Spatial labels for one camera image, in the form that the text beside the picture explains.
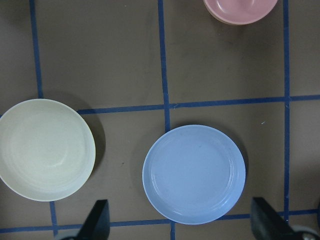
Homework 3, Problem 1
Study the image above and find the cream white plate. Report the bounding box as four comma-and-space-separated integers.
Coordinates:
0, 99, 96, 202

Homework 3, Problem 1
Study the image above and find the pink bowl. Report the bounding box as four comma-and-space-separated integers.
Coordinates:
203, 0, 278, 25

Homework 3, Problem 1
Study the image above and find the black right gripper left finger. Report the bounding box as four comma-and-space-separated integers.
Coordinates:
76, 199, 110, 240

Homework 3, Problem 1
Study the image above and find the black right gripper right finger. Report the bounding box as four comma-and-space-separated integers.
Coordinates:
250, 197, 295, 240

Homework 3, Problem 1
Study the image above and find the blue plate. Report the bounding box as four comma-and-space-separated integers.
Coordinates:
142, 124, 246, 225

